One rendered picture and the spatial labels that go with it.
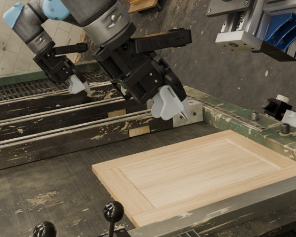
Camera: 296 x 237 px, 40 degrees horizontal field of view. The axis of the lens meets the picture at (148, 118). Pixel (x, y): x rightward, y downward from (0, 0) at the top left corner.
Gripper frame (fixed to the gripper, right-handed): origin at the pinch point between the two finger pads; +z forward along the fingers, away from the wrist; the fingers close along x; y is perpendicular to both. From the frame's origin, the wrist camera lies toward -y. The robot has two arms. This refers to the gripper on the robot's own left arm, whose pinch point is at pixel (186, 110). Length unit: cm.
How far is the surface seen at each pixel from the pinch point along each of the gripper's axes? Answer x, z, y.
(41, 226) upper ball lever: 1.6, -5.5, 32.8
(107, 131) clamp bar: -62, 16, 3
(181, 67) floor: -238, 91, -115
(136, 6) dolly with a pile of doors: -350, 49, -166
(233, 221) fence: -0.7, 27.0, 6.4
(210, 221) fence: -0.9, 22.4, 10.2
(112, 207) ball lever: 2.7, 0.9, 22.7
